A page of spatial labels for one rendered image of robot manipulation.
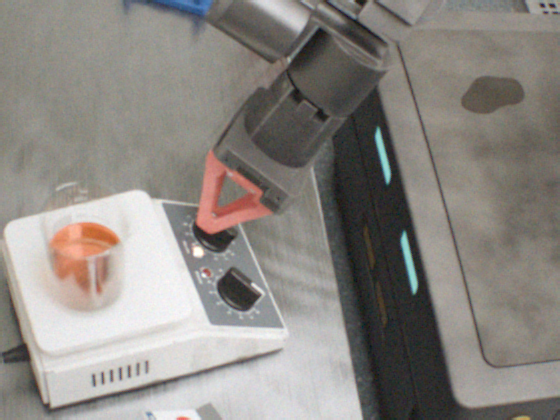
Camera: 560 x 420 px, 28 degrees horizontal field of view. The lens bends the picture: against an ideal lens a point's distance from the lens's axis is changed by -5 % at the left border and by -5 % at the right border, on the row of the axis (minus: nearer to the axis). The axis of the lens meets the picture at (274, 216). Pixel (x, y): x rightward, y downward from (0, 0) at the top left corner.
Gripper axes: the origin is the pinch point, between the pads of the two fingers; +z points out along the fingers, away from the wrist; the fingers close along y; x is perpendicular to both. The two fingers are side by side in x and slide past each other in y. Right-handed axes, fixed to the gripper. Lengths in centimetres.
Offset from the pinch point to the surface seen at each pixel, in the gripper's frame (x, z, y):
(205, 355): 5.4, 4.5, 8.5
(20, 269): -9.6, 5.9, 11.7
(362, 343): 37, 51, -70
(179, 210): -2.3, 1.5, -0.3
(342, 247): 27, 49, -85
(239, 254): 3.6, 1.5, -0.4
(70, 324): -4.3, 4.7, 14.4
